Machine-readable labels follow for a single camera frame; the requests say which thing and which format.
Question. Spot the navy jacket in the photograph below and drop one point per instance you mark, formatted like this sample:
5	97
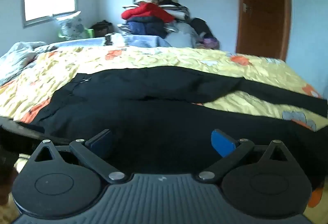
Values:
146	26

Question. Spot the yellow printed blanket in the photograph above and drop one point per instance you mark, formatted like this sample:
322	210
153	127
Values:
102	60

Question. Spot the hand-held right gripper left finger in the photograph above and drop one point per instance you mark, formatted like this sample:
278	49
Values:
102	143

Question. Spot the red jacket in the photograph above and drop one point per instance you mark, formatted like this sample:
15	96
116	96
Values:
148	12

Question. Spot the brown wooden door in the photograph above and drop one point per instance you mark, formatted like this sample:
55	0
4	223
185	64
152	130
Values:
264	8

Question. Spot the purple item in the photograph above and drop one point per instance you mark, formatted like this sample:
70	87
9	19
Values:
210	42

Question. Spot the grey white quilt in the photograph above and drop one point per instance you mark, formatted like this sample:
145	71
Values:
18	56

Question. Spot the black bag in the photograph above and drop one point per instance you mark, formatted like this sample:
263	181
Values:
102	28

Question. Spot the black pants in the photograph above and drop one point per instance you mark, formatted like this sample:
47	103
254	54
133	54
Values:
158	116

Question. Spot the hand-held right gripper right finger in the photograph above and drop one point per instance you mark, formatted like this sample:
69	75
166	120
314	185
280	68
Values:
222	143

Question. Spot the black white small item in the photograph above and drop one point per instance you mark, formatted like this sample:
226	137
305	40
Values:
115	39

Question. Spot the black garment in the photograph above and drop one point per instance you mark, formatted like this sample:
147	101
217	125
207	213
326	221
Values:
202	26

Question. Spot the green container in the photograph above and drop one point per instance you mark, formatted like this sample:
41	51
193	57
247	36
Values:
90	33

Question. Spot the pale blue bedsheet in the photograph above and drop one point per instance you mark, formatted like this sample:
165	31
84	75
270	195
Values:
143	40

